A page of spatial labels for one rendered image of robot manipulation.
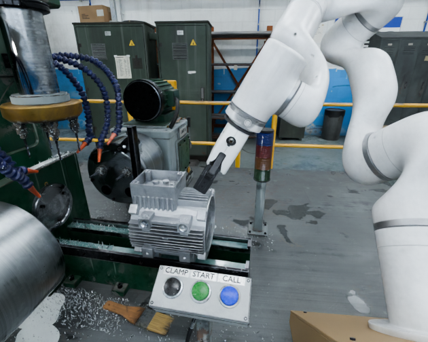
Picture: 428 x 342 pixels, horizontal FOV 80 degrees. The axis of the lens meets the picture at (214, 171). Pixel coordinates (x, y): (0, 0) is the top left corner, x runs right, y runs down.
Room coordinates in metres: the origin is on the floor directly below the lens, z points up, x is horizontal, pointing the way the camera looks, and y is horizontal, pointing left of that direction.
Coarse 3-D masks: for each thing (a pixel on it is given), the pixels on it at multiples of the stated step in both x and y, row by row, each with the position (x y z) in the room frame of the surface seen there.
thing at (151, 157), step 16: (112, 144) 0.88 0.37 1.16; (144, 144) 0.96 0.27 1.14; (96, 160) 0.89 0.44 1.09; (112, 160) 0.88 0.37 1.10; (128, 160) 0.86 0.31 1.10; (144, 160) 0.88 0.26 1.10; (160, 160) 0.99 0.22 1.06; (96, 176) 0.89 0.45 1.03; (112, 176) 0.88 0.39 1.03; (128, 176) 0.86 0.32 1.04; (112, 192) 0.88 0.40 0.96; (128, 192) 0.86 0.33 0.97
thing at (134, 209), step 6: (132, 204) 0.57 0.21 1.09; (132, 210) 0.56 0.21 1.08; (138, 210) 0.56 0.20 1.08; (198, 210) 0.54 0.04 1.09; (204, 210) 0.54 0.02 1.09; (198, 216) 0.53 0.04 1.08; (204, 216) 0.53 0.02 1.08; (204, 252) 0.53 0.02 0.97; (198, 258) 0.52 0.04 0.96; (204, 258) 0.52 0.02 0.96
